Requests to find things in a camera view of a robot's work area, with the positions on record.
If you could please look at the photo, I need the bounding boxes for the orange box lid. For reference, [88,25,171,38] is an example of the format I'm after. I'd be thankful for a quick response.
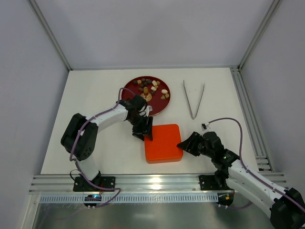
[144,124,183,164]

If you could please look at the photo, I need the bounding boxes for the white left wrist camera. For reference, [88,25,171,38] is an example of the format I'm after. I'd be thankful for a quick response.
[139,105,153,117]

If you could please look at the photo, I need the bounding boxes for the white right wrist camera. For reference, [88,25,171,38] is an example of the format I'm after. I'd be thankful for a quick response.
[201,122,211,131]

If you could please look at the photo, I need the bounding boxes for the silver metal tongs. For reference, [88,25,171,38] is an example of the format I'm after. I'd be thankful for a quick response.
[182,80,205,120]

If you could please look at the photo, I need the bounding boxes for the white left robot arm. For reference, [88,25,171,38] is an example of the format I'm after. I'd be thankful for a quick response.
[61,95,153,192]

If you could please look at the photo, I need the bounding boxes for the aluminium frame post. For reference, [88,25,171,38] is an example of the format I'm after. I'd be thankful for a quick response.
[28,0,72,71]
[238,0,283,71]

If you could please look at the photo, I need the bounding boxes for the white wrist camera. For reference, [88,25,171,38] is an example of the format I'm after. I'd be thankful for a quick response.
[139,105,153,117]
[201,122,211,131]

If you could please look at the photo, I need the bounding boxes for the perforated cable duct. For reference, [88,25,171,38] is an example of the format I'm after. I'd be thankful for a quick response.
[39,192,218,204]

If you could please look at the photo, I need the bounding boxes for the left aluminium frame post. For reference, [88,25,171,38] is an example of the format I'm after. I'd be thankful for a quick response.
[28,0,72,71]

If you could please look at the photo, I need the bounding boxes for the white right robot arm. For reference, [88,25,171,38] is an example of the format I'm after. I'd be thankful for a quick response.
[177,132,305,229]

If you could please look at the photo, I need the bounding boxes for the aluminium mounting rail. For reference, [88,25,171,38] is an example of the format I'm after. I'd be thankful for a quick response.
[28,173,289,193]

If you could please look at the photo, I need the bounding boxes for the round dark red tray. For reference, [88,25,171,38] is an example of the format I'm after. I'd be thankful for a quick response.
[121,76,171,116]

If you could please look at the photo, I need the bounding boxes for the right aluminium frame post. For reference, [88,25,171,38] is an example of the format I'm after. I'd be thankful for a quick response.
[238,0,283,71]

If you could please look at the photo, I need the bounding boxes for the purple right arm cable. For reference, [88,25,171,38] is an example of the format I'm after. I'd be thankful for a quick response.
[202,117,305,214]

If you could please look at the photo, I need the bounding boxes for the brown chocolate on centre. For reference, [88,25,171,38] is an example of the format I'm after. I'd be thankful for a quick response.
[143,87,149,94]

